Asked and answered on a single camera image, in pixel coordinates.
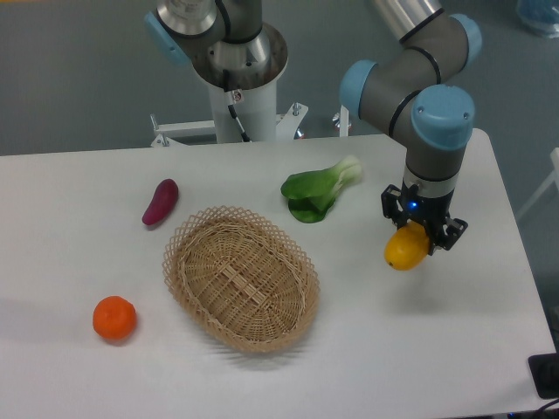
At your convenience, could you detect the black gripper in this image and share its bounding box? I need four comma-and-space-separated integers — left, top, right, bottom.
381, 184, 468, 256

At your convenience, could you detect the yellow mango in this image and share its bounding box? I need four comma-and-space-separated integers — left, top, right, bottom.
384, 221, 430, 271

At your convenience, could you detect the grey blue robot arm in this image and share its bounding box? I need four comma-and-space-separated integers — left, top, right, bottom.
144, 1, 482, 250

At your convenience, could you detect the green bok choy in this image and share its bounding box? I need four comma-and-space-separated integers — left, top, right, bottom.
280, 155, 362, 223

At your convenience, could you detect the woven wicker basket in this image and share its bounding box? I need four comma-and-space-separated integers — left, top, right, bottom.
162, 206, 320, 353

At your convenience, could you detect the black device at table edge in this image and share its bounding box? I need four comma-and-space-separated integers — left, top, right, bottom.
528, 353, 558, 400

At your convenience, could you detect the blue bag in corner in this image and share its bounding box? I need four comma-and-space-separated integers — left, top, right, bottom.
516, 0, 558, 38

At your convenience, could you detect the purple sweet potato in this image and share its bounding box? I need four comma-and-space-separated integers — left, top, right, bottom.
141, 179, 179, 226

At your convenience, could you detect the orange tangerine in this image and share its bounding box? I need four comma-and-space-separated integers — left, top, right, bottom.
92, 296, 137, 340

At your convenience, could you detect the white frame at right edge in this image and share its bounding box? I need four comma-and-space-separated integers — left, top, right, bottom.
515, 148, 558, 222

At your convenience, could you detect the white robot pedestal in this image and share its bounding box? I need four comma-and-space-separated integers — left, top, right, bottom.
150, 77, 309, 148

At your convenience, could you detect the black cable on pedestal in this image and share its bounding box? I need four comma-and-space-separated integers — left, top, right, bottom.
221, 68, 253, 143

